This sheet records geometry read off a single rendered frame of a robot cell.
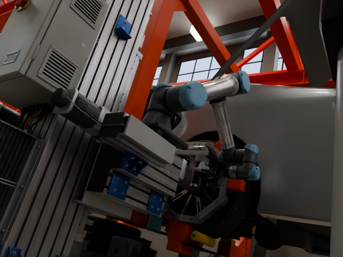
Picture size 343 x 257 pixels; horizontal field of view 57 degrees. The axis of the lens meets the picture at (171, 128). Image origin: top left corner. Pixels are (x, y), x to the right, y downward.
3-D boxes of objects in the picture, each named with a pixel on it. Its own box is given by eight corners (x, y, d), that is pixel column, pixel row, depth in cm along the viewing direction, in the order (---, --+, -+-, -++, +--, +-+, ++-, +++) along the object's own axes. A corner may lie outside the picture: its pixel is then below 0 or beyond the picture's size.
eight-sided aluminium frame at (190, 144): (223, 230, 185) (237, 145, 206) (219, 227, 181) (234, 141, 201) (150, 217, 216) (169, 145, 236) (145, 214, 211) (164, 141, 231)
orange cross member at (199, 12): (260, 134, 467) (263, 110, 483) (172, 10, 276) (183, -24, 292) (252, 134, 474) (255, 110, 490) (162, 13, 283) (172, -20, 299)
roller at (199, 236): (216, 248, 205) (218, 239, 207) (196, 240, 183) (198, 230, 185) (208, 247, 208) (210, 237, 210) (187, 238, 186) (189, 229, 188)
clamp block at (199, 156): (208, 166, 187) (210, 158, 189) (201, 161, 181) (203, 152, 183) (201, 166, 190) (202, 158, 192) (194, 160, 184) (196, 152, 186)
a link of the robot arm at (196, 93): (166, 116, 134) (230, 95, 174) (194, 111, 124) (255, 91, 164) (160, 88, 133) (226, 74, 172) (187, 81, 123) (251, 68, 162)
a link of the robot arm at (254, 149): (236, 144, 173) (233, 162, 169) (254, 142, 165) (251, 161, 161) (243, 149, 178) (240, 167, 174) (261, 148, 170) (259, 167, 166)
